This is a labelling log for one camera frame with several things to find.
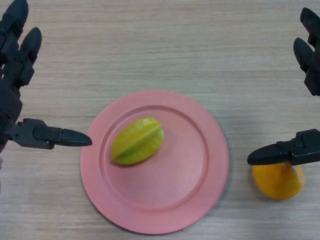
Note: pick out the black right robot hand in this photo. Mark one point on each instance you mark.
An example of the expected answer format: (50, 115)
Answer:
(305, 150)

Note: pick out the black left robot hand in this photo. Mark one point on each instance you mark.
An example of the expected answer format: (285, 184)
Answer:
(30, 133)

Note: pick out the yellow green starfruit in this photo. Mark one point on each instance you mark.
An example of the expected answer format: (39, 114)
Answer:
(137, 142)

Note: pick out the pink round plate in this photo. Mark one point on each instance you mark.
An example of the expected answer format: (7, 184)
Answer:
(175, 187)

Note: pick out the orange yellow pear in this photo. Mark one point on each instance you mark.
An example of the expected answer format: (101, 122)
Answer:
(277, 182)

